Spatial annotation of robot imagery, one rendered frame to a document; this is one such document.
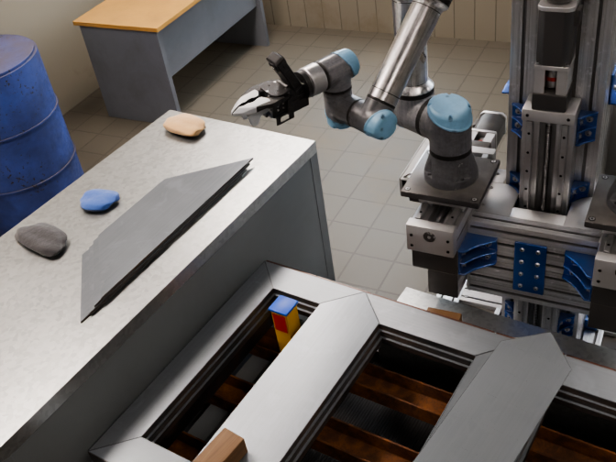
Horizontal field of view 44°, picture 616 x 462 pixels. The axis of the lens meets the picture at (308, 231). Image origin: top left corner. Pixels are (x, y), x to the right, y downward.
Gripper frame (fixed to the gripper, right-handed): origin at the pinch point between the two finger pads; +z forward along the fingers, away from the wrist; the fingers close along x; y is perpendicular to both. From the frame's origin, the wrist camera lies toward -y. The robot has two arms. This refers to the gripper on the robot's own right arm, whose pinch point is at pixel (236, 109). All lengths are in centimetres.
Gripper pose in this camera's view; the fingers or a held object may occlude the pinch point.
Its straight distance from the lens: 180.7
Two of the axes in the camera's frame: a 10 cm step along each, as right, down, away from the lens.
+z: -7.8, 4.6, -4.3
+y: 0.5, 7.2, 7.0
